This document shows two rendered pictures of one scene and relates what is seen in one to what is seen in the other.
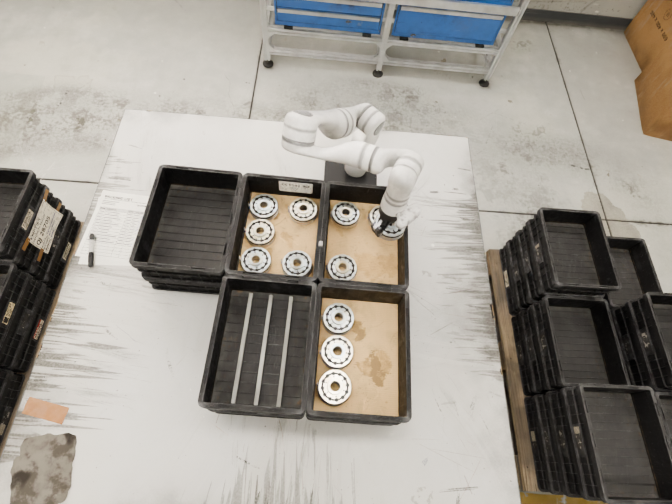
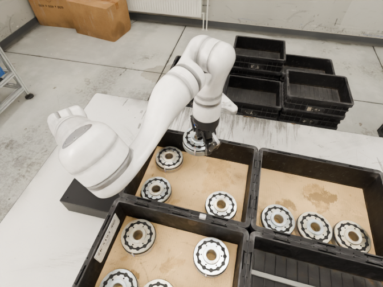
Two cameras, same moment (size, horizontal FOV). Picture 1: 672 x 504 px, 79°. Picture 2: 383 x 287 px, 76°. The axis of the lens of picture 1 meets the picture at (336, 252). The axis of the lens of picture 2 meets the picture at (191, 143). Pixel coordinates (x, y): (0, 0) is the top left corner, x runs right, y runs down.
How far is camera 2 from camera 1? 0.84 m
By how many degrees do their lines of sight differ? 37
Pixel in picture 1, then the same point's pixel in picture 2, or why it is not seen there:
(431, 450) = not seen: hidden behind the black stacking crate
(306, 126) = (109, 133)
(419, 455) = not seen: hidden behind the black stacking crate
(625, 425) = (302, 89)
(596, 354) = (256, 92)
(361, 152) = (181, 80)
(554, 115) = (80, 70)
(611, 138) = (110, 53)
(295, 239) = (173, 254)
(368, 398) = (350, 209)
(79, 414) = not seen: outside the picture
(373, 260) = (211, 177)
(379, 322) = (275, 185)
